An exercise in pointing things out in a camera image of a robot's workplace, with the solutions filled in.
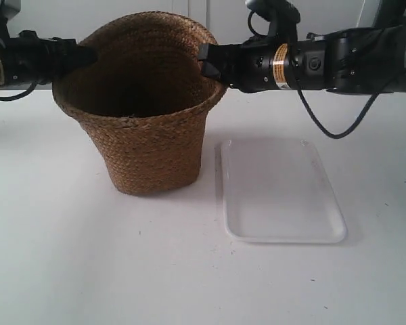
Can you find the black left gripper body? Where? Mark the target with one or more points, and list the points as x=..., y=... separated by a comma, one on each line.
x=28, y=58

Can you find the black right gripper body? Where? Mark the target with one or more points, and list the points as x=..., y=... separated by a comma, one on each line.
x=257, y=67

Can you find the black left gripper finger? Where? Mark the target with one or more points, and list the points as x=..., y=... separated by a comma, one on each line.
x=83, y=57

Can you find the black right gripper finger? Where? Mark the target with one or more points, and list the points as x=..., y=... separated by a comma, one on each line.
x=208, y=52
x=209, y=71

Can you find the brown woven straw basket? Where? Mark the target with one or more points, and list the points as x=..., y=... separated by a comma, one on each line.
x=144, y=103

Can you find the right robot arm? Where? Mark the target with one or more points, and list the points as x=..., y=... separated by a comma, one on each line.
x=356, y=61

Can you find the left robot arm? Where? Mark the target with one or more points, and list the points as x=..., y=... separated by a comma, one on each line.
x=8, y=10

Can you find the clear plastic tray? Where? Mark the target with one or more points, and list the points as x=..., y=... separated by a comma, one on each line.
x=276, y=191

